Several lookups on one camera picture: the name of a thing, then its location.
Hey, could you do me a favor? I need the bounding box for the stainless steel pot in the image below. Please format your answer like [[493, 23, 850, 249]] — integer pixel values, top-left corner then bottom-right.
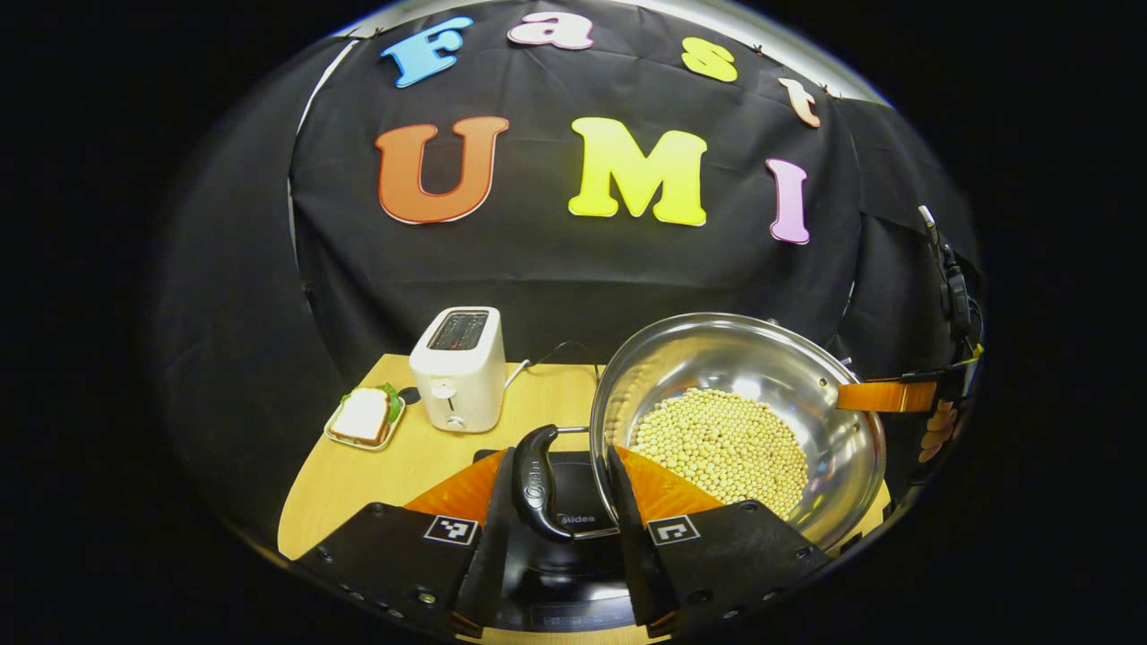
[[512, 311, 889, 550]]

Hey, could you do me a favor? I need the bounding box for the small white plate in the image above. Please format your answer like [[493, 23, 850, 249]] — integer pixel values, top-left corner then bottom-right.
[[323, 384, 407, 452]]

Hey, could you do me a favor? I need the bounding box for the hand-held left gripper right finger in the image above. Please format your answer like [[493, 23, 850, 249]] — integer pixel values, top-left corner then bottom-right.
[[606, 444, 834, 640]]

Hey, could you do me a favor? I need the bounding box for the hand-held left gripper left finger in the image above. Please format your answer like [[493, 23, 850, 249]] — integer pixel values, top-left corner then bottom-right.
[[294, 445, 521, 640]]

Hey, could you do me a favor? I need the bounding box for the pile of soybeans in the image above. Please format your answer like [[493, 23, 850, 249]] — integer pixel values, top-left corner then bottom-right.
[[629, 386, 810, 521]]

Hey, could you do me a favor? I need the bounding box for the white toaster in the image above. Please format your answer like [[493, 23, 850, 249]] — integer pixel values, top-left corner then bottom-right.
[[409, 305, 508, 434]]

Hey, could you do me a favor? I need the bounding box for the black power cable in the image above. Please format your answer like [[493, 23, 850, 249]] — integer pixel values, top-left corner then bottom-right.
[[503, 340, 602, 391]]

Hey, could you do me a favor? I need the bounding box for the sandwich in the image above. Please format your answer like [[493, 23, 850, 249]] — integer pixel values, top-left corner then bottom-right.
[[331, 383, 402, 447]]

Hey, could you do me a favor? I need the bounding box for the black backdrop cloth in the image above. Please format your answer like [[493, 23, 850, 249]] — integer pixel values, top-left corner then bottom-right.
[[148, 0, 982, 556]]

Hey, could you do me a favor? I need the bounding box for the black induction cooktop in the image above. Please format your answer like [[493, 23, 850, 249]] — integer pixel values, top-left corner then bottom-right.
[[473, 448, 639, 633]]

